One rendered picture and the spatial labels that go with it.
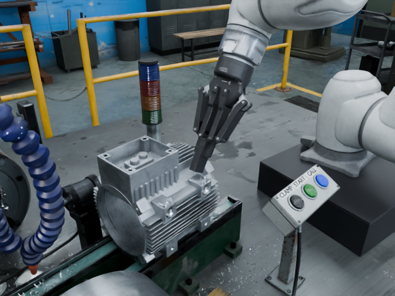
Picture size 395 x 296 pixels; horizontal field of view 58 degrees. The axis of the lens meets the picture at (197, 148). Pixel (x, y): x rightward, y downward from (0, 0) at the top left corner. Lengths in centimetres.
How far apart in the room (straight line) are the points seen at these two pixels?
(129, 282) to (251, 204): 74
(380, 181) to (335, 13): 65
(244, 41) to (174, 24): 538
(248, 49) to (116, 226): 46
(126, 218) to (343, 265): 55
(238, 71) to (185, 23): 547
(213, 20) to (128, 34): 159
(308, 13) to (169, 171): 37
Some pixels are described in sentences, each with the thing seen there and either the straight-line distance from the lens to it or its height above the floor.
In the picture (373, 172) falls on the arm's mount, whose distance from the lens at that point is 118.
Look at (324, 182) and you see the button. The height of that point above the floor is 107.
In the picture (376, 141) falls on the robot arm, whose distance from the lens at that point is 103.
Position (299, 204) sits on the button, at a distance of 71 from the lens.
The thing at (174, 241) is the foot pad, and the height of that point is 98.
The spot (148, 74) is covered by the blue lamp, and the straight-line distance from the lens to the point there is 103.
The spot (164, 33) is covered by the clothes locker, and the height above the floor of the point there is 37.
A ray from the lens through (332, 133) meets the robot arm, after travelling 111.
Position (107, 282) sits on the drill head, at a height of 116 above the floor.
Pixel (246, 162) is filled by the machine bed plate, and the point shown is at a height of 80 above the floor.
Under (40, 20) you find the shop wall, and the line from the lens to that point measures 575.
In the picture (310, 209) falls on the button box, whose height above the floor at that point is 105.
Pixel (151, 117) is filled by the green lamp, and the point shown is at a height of 106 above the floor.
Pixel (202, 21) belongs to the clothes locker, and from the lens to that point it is 639.
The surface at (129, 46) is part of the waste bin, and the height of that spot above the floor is 24.
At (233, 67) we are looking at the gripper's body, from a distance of 71.
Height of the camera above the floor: 148
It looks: 28 degrees down
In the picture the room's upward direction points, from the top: straight up
